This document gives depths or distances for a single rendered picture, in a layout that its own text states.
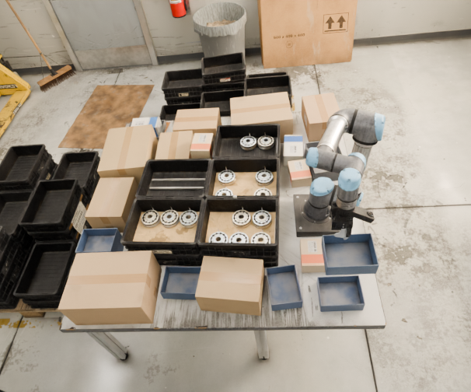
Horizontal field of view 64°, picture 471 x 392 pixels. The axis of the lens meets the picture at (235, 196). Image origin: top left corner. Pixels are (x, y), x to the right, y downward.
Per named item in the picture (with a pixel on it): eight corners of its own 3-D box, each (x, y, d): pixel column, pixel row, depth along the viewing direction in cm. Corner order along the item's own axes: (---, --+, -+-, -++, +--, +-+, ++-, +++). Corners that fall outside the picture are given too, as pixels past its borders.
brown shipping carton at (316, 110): (301, 114, 275) (301, 96, 263) (331, 110, 274) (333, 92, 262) (308, 141, 256) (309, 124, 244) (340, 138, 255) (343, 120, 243)
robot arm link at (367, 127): (331, 197, 207) (357, 104, 175) (359, 205, 203) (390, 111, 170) (327, 210, 198) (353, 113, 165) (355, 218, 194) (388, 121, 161)
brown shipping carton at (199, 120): (221, 125, 277) (218, 107, 265) (219, 145, 263) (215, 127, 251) (182, 127, 281) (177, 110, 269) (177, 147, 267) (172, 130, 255)
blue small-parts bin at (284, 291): (266, 274, 196) (265, 267, 191) (294, 271, 196) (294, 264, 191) (271, 311, 184) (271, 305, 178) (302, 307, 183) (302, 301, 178)
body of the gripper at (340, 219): (329, 217, 155) (331, 197, 147) (350, 216, 154) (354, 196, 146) (331, 232, 150) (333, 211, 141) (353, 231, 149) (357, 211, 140)
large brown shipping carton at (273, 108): (287, 114, 277) (287, 91, 262) (292, 141, 258) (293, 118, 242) (233, 120, 279) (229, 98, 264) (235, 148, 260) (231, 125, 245)
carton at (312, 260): (299, 246, 205) (300, 238, 199) (322, 246, 204) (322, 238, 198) (301, 272, 195) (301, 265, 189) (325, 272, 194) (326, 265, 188)
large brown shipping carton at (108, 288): (162, 269, 205) (151, 250, 190) (153, 323, 186) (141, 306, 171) (92, 271, 209) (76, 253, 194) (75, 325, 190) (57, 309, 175)
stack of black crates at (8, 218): (21, 218, 315) (-3, 192, 289) (55, 216, 312) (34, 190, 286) (1, 260, 290) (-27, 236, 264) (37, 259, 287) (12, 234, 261)
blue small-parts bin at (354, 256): (368, 241, 161) (371, 232, 155) (376, 273, 151) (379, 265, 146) (321, 243, 163) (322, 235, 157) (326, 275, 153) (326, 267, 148)
